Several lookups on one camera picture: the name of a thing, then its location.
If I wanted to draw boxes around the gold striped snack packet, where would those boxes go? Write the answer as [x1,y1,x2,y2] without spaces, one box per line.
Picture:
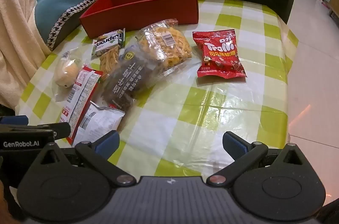
[99,48,121,80]

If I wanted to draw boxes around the red and white snack packet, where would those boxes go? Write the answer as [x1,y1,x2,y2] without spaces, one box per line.
[61,63,104,145]

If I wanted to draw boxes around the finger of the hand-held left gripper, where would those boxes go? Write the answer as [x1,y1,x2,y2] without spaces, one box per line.
[0,115,28,126]
[0,122,71,140]

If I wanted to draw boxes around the teal blanket with houndstooth trim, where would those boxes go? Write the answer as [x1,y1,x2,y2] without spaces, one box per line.
[34,0,170,51]

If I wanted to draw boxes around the cream towel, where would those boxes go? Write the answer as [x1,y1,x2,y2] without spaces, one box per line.
[0,0,52,110]

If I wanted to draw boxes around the red gummy candy packet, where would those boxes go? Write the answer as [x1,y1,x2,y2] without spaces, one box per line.
[192,29,247,78]

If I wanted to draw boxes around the red cardboard box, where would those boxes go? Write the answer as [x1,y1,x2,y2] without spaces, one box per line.
[79,0,199,39]

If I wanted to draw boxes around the dark brown snack packet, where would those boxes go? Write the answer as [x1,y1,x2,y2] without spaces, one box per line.
[102,44,170,110]

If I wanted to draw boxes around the silver snack pouch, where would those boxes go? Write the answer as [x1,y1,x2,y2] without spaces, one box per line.
[71,101,125,146]

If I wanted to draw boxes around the green white wafer packet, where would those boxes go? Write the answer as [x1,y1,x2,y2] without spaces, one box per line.
[91,28,125,57]

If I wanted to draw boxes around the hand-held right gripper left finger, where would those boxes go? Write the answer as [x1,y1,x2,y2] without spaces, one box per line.
[28,131,134,186]

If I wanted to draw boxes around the green white checkered tablecloth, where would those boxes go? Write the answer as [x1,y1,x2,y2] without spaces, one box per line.
[16,0,300,179]

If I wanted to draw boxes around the clear packet yellow fried snacks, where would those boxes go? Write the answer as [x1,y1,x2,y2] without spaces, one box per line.
[135,18,193,76]

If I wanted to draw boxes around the round pastry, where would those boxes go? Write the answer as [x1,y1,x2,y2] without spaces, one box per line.
[53,50,85,102]

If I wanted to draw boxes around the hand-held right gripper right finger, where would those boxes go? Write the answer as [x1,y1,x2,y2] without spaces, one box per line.
[207,131,317,186]

